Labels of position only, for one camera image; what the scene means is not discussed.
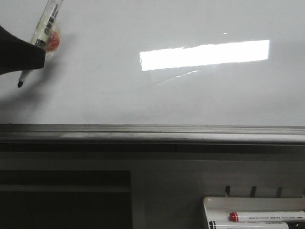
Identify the left black tray hook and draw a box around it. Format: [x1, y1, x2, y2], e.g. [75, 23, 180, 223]
[224, 186, 231, 197]

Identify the white marker red cap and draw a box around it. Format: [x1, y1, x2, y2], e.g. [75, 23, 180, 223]
[229, 210, 305, 222]

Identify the right black tray hook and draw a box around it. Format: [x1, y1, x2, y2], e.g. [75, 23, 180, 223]
[276, 187, 283, 198]

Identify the middle black tray hook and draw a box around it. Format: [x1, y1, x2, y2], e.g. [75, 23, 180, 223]
[250, 186, 257, 198]

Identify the white marker black cap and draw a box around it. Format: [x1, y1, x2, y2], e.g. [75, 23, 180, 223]
[209, 221, 289, 229]

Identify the white plastic marker tray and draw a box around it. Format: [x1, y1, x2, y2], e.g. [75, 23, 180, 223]
[202, 197, 305, 229]

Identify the white black whiteboard marker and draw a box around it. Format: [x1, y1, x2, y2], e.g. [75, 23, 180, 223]
[17, 0, 64, 88]

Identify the white whiteboard panel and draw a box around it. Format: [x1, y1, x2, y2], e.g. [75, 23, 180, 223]
[0, 0, 305, 126]

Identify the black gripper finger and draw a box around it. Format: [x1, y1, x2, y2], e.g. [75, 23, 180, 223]
[0, 27, 46, 74]

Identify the grey aluminium marker ledge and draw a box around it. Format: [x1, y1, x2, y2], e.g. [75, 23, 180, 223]
[0, 124, 305, 145]

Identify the black tray hook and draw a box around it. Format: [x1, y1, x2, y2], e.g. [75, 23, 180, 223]
[276, 187, 283, 198]
[224, 186, 231, 197]
[250, 186, 257, 198]

